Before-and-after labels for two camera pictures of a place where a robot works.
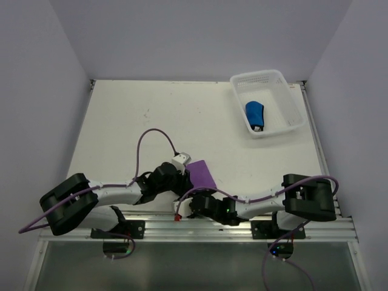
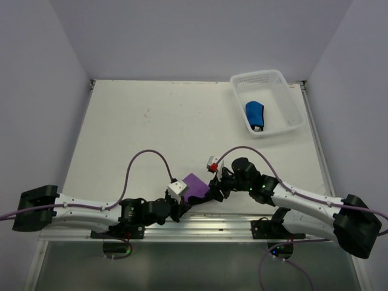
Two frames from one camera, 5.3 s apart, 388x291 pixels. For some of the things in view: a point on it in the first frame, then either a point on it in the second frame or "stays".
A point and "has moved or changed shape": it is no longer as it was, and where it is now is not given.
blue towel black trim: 255,114 stays
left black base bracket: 124,230 stays
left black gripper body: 177,184 to 175,211
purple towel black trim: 200,175 has moved or changed shape
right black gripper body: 204,194 to 229,183
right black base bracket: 268,230 stays
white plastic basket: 282,111 stays
